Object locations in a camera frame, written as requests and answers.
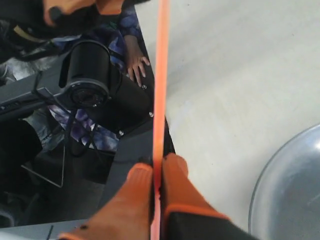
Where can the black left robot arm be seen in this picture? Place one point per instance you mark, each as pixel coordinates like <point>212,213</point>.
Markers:
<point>90,82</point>

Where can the person in blue patterned clothes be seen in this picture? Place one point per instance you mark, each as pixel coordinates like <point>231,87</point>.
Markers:
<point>44,28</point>

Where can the person's hand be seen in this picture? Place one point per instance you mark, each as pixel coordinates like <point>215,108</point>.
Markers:
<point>136,68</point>

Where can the round stainless steel plate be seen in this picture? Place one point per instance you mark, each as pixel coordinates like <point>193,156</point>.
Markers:
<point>285,203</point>

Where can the translucent orange plastic strip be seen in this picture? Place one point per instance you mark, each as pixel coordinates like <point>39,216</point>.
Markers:
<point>159,110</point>

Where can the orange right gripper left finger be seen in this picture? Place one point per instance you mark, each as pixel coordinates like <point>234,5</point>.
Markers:
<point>127,216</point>

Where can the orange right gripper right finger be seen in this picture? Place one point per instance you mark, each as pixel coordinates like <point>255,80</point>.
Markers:
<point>186,215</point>

